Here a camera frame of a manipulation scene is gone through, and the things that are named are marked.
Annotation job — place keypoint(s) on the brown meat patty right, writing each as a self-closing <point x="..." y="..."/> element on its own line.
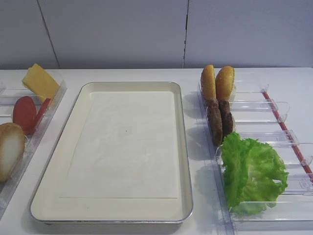
<point x="226" y="116"/>

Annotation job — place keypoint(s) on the golden bun half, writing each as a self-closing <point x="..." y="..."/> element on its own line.
<point x="208" y="87"/>
<point x="224" y="83"/>

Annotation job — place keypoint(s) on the golden bun half right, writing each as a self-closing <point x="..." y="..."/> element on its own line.
<point x="224" y="83"/>

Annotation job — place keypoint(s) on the cream metal baking tray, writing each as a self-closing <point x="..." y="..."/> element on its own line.
<point x="49" y="206"/>

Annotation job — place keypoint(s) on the yellow cheese slice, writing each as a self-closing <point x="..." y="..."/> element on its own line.
<point x="40" y="82"/>

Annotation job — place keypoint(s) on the red tomato slice right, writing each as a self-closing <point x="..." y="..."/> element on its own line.
<point x="41" y="113"/>

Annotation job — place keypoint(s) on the red tomato slice left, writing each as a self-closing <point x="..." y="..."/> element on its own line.
<point x="24" y="113"/>

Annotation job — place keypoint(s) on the brown meat patty left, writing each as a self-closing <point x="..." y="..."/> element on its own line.
<point x="215" y="121"/>

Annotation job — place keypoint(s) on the clear acrylic rack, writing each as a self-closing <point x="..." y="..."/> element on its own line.
<point x="11" y="89"/>
<point x="253" y="119"/>

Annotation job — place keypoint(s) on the clear acrylic left rack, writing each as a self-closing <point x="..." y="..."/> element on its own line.
<point x="11" y="89"/>

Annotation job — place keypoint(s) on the green lettuce leaf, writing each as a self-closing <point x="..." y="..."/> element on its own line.
<point x="254" y="175"/>

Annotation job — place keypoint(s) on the brown meat patty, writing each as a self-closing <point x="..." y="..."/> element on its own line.
<point x="215" y="121"/>
<point x="226" y="116"/>

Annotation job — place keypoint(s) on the white parchment paper sheet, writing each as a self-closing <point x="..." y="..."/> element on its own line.
<point x="127" y="149"/>

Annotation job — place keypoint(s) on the clear acrylic right rack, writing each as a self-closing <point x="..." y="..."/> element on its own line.
<point x="253" y="119"/>

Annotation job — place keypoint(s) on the pale bun slice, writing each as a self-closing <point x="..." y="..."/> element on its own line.
<point x="12" y="146"/>

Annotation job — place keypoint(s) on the golden bun half left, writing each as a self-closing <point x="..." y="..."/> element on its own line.
<point x="208" y="87"/>

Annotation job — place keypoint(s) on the red tomato slice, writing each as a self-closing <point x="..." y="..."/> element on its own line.
<point x="41" y="113"/>
<point x="24" y="113"/>

